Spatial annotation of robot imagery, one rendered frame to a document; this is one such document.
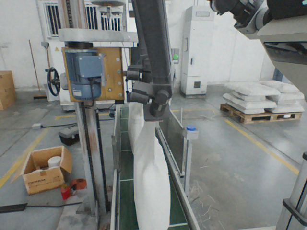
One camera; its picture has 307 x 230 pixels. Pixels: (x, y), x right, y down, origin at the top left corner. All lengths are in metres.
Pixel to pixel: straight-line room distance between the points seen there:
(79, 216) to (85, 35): 1.43
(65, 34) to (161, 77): 0.57
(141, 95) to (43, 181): 1.72
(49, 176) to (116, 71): 1.34
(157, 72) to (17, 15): 5.31
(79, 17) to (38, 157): 1.72
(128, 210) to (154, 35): 1.09
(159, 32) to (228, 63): 5.59
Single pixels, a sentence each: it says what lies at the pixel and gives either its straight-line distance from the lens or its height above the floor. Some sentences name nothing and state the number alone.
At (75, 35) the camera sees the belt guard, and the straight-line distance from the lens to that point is 0.94.
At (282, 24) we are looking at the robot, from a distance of 0.79.
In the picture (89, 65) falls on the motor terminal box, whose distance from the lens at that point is 0.90.
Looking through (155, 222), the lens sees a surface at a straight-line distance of 1.04.
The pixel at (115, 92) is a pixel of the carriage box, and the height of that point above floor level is 1.07.
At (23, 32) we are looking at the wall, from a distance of 5.65.
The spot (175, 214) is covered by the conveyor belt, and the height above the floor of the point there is 0.38.
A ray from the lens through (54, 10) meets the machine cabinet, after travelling 4.15.
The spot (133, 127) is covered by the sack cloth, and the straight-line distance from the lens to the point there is 1.55.
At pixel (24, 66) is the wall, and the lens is 5.73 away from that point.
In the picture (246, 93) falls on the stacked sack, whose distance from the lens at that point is 3.62.
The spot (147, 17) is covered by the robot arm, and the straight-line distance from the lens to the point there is 0.43.
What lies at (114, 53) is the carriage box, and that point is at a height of 1.30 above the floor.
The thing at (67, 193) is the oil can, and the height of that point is 0.07.
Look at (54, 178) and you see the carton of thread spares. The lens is 2.14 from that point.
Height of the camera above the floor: 1.35
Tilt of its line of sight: 21 degrees down
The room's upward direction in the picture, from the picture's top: straight up
